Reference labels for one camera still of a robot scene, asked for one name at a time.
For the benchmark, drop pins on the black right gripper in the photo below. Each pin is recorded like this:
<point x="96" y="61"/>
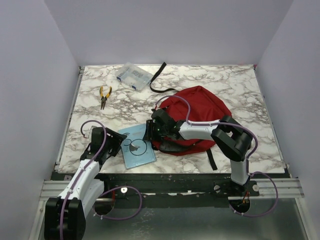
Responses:
<point x="149" y="135"/>

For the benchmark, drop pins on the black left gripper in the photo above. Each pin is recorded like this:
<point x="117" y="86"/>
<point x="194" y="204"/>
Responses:
<point x="117" y="138"/>

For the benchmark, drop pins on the light blue notebook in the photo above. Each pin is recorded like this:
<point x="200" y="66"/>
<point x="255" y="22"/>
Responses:
<point x="136" y="151"/>

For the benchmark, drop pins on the red backpack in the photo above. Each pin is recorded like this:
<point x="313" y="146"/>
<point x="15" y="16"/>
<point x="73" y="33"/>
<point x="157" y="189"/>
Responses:
<point x="195" y="104"/>

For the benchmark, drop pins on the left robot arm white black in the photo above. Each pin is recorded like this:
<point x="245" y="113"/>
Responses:
<point x="65" y="215"/>

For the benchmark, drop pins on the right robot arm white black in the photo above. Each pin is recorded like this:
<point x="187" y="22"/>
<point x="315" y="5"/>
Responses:
<point x="235" y="141"/>

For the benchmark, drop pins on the yellow black pliers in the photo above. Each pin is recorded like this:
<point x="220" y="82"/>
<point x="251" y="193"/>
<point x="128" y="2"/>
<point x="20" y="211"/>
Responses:
<point x="104" y="97"/>

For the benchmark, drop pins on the clear plastic organizer box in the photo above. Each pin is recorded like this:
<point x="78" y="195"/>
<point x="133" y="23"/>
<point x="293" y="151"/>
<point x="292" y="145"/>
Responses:
<point x="133" y="76"/>

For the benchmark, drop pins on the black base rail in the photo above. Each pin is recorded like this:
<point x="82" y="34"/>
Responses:
<point x="176" y="190"/>

